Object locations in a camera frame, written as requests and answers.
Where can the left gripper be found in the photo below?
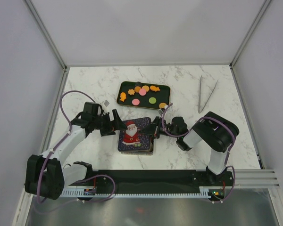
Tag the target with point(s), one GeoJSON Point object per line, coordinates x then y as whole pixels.
{"type": "Point", "coordinates": [116, 125]}

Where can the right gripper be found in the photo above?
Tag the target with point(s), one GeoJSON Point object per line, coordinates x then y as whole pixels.
{"type": "Point", "coordinates": [153, 128]}

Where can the gold tin lid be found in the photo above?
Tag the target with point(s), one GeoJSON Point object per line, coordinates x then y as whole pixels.
{"type": "Point", "coordinates": [133, 127]}

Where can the metal tongs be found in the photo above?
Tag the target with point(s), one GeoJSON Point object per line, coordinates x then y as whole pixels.
{"type": "Point", "coordinates": [204, 95]}

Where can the square gold cookie tin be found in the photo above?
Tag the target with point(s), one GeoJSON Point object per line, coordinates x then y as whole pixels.
{"type": "Point", "coordinates": [144, 145]}

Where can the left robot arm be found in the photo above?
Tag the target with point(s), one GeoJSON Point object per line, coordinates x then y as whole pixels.
{"type": "Point", "coordinates": [45, 175]}

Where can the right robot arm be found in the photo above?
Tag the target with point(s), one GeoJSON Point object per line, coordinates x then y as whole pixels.
{"type": "Point", "coordinates": [217, 132]}

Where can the orange dotted biscuit corner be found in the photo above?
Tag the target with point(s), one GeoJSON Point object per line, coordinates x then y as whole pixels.
{"type": "Point", "coordinates": [163, 106]}

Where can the green sandwich cookie lower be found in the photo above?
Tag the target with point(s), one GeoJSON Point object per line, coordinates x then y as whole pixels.
{"type": "Point", "coordinates": [152, 100]}

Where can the dark green cookie tray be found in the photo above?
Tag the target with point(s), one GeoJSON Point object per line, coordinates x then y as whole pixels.
{"type": "Point", "coordinates": [162, 96]}

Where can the pink sandwich cookie bottom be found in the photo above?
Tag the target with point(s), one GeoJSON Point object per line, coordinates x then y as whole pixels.
{"type": "Point", "coordinates": [135, 102]}

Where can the pink sandwich cookie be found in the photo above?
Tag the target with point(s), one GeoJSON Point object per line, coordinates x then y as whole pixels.
{"type": "Point", "coordinates": [142, 92]}
{"type": "Point", "coordinates": [135, 102]}

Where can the orange fish cookie left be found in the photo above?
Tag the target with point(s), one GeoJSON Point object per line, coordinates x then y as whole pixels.
{"type": "Point", "coordinates": [122, 96]}

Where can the orange fish cookie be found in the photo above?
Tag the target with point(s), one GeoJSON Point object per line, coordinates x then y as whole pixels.
{"type": "Point", "coordinates": [122, 96]}
{"type": "Point", "coordinates": [154, 88]}

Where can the pink sandwich cookie top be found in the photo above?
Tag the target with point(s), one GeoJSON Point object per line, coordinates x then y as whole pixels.
{"type": "Point", "coordinates": [142, 92]}

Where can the orange fish cookie right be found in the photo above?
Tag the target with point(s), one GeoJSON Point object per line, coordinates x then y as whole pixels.
{"type": "Point", "coordinates": [154, 88]}

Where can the beige round biscuit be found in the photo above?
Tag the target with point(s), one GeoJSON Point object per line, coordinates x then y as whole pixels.
{"type": "Point", "coordinates": [146, 88]}

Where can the orange flower cookie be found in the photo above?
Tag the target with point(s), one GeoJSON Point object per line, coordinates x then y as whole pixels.
{"type": "Point", "coordinates": [131, 91]}

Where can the orange round cookie top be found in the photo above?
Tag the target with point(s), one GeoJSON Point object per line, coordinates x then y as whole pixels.
{"type": "Point", "coordinates": [137, 89]}

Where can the black knob on tray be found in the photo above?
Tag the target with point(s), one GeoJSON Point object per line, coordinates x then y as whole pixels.
{"type": "Point", "coordinates": [138, 84]}

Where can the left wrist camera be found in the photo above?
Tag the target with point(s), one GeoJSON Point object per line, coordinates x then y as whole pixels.
{"type": "Point", "coordinates": [105, 105]}

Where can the white cable duct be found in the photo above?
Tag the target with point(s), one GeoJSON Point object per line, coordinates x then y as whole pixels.
{"type": "Point", "coordinates": [88, 192]}

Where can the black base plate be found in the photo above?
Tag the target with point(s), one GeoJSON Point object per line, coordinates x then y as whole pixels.
{"type": "Point", "coordinates": [178, 180]}

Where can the aluminium rail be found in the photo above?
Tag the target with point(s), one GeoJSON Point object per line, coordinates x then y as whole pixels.
{"type": "Point", "coordinates": [255, 179]}

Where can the left aluminium frame post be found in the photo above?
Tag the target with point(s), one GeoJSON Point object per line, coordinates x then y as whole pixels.
{"type": "Point", "coordinates": [44, 31]}

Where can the aluminium frame post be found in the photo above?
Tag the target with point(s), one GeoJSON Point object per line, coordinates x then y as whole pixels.
{"type": "Point", "coordinates": [254, 25]}
{"type": "Point", "coordinates": [44, 31]}

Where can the right aluminium frame post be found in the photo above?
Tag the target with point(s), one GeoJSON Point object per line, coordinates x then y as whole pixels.
{"type": "Point", "coordinates": [254, 25]}

